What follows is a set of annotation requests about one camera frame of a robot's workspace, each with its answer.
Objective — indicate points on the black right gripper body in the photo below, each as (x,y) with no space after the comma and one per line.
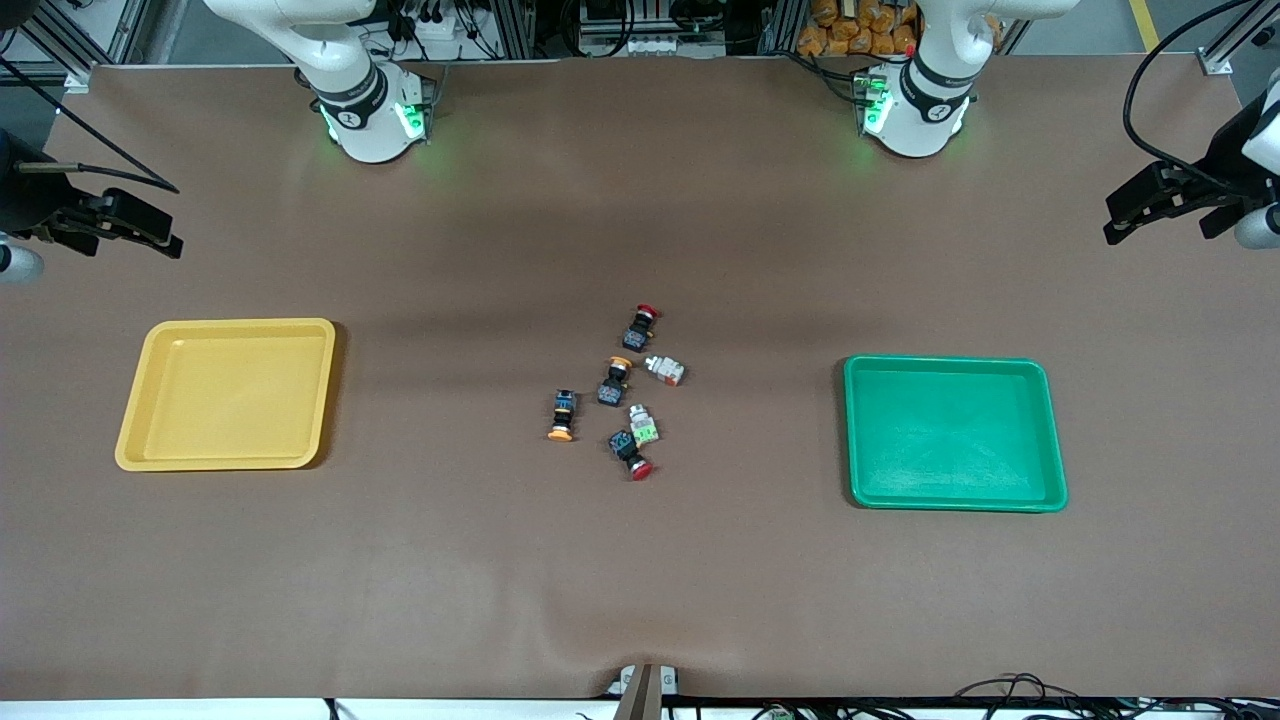
(28,199)

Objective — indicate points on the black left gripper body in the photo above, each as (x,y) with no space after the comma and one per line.
(1221,160)

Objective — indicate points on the yellow mushroom push button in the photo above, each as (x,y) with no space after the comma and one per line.
(612,385)
(563,410)

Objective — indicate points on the white switch orange tip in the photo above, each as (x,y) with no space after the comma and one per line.
(666,370)

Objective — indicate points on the green button with green block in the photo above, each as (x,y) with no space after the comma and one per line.
(642,425)

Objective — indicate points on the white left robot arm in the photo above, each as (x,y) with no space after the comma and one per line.
(915,115)

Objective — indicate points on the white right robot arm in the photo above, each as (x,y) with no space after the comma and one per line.
(365,120)

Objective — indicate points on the left gripper white cylinder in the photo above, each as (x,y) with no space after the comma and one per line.
(1260,228)

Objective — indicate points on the gripper white cylinder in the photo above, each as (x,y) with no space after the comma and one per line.
(18,264)
(1260,228)

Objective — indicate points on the right gripper white cylinder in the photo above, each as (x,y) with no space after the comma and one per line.
(18,264)

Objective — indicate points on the yellow plastic tray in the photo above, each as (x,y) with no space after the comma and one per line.
(230,395)

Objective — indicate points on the green plastic tray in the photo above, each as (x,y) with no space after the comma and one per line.
(950,435)

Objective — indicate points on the orange packaged items pile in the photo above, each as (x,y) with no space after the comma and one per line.
(850,30)

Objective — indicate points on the white power strip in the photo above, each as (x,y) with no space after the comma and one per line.
(440,40)

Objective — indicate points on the red mushroom push button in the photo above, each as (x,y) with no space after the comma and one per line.
(637,333)
(630,455)

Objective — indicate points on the grey power strip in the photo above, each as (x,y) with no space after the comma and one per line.
(650,45)

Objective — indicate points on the brown table mat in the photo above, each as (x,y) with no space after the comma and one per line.
(640,600)

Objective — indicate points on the metal table clamp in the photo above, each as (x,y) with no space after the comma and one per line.
(640,690)

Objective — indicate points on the aluminium frame strut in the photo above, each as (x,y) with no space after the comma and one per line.
(1215,62)
(78,78)

